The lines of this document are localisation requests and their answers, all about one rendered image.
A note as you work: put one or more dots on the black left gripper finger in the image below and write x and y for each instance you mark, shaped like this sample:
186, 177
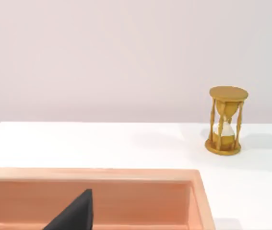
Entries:
79, 213

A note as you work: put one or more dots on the shallow salmon-coloured box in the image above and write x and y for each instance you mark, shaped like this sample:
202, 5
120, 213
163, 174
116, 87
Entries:
135, 198

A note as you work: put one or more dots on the golden hourglass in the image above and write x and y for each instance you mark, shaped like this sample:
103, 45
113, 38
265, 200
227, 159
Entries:
225, 119

